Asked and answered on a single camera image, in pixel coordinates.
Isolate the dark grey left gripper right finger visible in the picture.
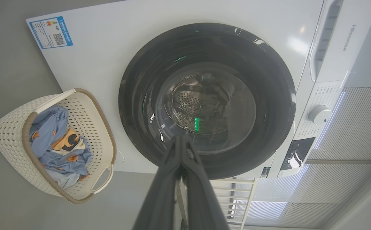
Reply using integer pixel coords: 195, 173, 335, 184
181, 136, 230, 230

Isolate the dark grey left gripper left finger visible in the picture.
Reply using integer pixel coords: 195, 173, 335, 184
133, 136, 182, 230

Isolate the blue garment with bear print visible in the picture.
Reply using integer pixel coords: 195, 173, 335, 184
40, 128, 92, 189

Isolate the black round glass washer door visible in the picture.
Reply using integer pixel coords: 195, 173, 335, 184
118, 22, 297, 180

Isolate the blue garment with orange patches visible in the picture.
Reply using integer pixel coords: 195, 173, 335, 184
29, 105, 70, 158

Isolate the stainless steel washing machine drum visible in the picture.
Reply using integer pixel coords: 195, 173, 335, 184
156, 62, 257, 155

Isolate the white front-load washing machine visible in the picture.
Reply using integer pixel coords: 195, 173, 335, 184
26, 0, 371, 179

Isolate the white control knob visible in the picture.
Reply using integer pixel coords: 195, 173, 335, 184
308, 105, 332, 125

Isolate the white slatted rack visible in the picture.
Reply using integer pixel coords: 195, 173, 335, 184
209, 177, 259, 230

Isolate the cream perforated laundry basket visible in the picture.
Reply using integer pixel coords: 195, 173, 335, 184
0, 88, 117, 204

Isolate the blue energy label sticker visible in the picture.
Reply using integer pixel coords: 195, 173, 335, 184
29, 16, 74, 50

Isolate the white detergent drawer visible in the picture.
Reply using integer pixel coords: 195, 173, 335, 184
309, 0, 371, 83

